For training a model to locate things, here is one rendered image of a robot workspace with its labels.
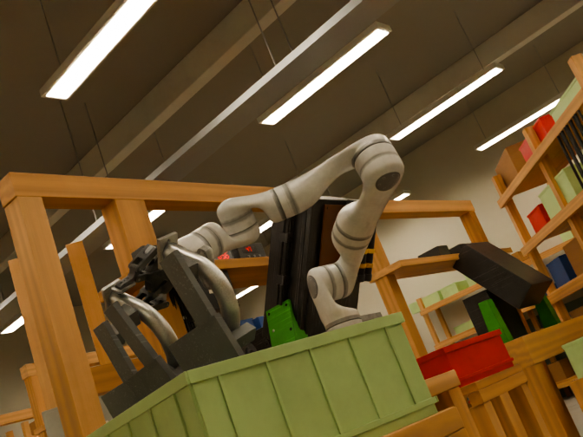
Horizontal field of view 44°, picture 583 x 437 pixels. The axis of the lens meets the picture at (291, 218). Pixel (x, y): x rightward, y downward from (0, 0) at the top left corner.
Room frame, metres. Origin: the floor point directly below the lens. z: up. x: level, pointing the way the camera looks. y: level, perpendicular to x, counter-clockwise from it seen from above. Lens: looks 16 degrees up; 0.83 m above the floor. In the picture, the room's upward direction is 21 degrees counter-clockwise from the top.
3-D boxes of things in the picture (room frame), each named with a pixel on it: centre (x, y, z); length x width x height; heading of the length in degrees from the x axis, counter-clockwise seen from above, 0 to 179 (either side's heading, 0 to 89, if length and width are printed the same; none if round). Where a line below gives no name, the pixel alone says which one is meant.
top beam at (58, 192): (2.75, 0.41, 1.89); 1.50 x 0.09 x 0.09; 145
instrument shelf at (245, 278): (2.72, 0.37, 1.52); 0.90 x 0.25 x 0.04; 145
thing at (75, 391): (2.75, 0.41, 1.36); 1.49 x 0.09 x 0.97; 145
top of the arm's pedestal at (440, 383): (1.76, -0.02, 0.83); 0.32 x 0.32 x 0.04; 59
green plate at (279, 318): (2.48, 0.15, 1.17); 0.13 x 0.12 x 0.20; 145
